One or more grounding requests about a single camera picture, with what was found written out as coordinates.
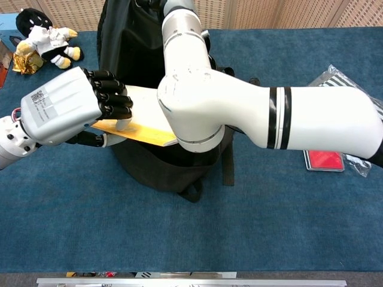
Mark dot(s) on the black backpack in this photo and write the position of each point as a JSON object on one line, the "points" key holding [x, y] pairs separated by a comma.
{"points": [[134, 53]]}

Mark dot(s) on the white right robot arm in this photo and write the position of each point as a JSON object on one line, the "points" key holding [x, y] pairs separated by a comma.
{"points": [[239, 113]]}

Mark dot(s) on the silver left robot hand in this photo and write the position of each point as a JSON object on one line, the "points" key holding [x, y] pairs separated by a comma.
{"points": [[63, 104]]}

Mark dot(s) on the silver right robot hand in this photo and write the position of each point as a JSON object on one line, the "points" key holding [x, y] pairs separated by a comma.
{"points": [[149, 3]]}

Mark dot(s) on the woven folding screen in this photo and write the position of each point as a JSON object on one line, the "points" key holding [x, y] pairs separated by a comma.
{"points": [[74, 15]]}

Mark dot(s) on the light blue printed box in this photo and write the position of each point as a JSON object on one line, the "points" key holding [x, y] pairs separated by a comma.
{"points": [[7, 22]]}

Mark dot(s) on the brown printed packet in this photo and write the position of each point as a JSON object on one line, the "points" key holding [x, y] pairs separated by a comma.
{"points": [[4, 65]]}

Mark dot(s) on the white and yellow book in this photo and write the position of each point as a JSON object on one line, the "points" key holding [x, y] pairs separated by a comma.
{"points": [[143, 98]]}

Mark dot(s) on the aluminium profile rail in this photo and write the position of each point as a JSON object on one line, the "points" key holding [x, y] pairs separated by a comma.
{"points": [[191, 282]]}

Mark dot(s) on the striped garment in plastic bag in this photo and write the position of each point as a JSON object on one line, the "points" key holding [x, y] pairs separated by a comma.
{"points": [[338, 79]]}

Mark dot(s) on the red card in clear case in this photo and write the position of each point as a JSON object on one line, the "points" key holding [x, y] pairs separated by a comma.
{"points": [[326, 160]]}

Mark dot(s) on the gold foil snack packet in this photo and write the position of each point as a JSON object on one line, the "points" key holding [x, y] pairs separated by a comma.
{"points": [[28, 64]]}

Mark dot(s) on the blue felt table cover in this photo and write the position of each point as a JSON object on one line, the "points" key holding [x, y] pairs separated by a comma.
{"points": [[89, 224]]}

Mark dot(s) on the black and white plush toy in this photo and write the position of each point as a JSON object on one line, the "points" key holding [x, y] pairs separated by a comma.
{"points": [[51, 45]]}

